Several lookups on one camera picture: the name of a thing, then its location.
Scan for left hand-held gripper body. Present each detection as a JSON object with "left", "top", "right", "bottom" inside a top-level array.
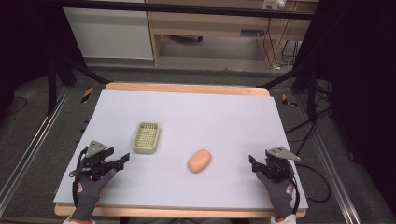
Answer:
[{"left": 81, "top": 140, "right": 118, "bottom": 182}]

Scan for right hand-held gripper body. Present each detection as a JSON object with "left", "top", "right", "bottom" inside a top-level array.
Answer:
[{"left": 262, "top": 146, "right": 302, "bottom": 183}]

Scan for green slotted soap dish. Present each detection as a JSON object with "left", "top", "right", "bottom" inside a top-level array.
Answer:
[{"left": 132, "top": 121, "right": 162, "bottom": 155}]

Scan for orange soap bar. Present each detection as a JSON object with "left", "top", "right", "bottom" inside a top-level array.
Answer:
[{"left": 187, "top": 148, "right": 213, "bottom": 175}]

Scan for person's left hand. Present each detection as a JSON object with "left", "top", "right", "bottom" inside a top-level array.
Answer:
[{"left": 72, "top": 168, "right": 118, "bottom": 222}]

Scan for person's right hand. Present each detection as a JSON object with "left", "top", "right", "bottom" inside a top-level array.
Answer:
[{"left": 255, "top": 171, "right": 295, "bottom": 222}]

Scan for yellow black hazard tape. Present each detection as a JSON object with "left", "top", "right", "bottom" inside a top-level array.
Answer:
[
  {"left": 80, "top": 87, "right": 94, "bottom": 104},
  {"left": 281, "top": 93, "right": 299, "bottom": 108}
]

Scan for white foam board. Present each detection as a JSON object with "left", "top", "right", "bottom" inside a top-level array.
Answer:
[{"left": 53, "top": 89, "right": 309, "bottom": 213}]

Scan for black metal stand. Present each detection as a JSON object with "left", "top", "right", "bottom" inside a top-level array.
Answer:
[
  {"left": 256, "top": 66, "right": 319, "bottom": 123},
  {"left": 46, "top": 55, "right": 110, "bottom": 117}
]

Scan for wooden table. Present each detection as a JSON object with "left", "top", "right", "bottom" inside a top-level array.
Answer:
[{"left": 53, "top": 81, "right": 307, "bottom": 219}]

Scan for white cabinet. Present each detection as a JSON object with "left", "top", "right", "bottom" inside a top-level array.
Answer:
[{"left": 63, "top": 6, "right": 155, "bottom": 61}]

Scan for black curtain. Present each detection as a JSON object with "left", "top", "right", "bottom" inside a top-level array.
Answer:
[
  {"left": 0, "top": 0, "right": 88, "bottom": 119},
  {"left": 295, "top": 0, "right": 396, "bottom": 218}
]

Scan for light wooden desk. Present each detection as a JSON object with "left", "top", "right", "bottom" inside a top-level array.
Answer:
[{"left": 145, "top": 0, "right": 319, "bottom": 68}]

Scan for white power strip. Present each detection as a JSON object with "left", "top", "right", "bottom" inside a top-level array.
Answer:
[{"left": 262, "top": 0, "right": 287, "bottom": 10}]

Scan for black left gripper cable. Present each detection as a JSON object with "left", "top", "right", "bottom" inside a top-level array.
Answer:
[{"left": 68, "top": 147, "right": 91, "bottom": 209}]

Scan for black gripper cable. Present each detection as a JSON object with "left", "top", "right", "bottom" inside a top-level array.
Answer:
[
  {"left": 291, "top": 162, "right": 332, "bottom": 217},
  {"left": 68, "top": 147, "right": 91, "bottom": 209}
]

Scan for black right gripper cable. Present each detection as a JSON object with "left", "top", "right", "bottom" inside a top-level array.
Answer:
[{"left": 291, "top": 162, "right": 332, "bottom": 217}]

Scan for black floor cables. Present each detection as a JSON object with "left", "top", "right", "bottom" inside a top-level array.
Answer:
[{"left": 284, "top": 79, "right": 334, "bottom": 157}]

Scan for metal floor rail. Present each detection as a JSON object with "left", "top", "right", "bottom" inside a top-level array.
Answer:
[
  {"left": 0, "top": 86, "right": 71, "bottom": 217},
  {"left": 295, "top": 92, "right": 370, "bottom": 224}
]

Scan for thin black floor cable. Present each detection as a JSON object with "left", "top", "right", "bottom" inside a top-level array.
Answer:
[{"left": 5, "top": 96, "right": 29, "bottom": 117}]

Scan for hanging desk cables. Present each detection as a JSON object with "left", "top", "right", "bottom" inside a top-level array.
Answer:
[{"left": 262, "top": 18, "right": 301, "bottom": 70}]

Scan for black horizontal frame bar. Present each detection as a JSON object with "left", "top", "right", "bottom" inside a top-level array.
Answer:
[{"left": 61, "top": 0, "right": 316, "bottom": 21}]

